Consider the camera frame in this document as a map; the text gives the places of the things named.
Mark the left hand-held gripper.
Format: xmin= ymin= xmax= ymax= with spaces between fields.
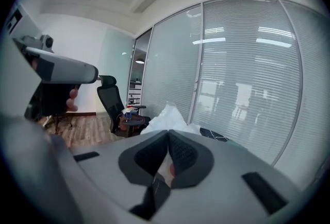
xmin=12 ymin=34 xmax=100 ymax=120

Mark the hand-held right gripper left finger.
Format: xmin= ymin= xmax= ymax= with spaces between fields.
xmin=69 ymin=129 xmax=172 ymax=224

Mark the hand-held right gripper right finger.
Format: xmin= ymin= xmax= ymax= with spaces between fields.
xmin=168 ymin=129 xmax=307 ymax=224

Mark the white plastic bag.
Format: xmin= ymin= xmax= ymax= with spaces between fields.
xmin=140 ymin=101 xmax=202 ymax=185

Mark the person's left hand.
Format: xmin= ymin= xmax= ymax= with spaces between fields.
xmin=65 ymin=88 xmax=79 ymax=112

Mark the brown bag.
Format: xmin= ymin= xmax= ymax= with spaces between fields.
xmin=116 ymin=114 xmax=145 ymax=133

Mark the black mesh office chair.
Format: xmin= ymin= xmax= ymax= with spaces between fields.
xmin=96 ymin=75 xmax=152 ymax=139

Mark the black swivel chair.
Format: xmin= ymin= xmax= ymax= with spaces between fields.
xmin=42 ymin=113 xmax=75 ymax=136

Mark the white red soft item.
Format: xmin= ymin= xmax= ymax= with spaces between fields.
xmin=122 ymin=105 xmax=139 ymax=115

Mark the blue lanyard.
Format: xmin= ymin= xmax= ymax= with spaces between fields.
xmin=124 ymin=111 xmax=138 ymax=122

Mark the silver glass door handle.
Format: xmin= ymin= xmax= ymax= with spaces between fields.
xmin=193 ymin=61 xmax=201 ymax=93

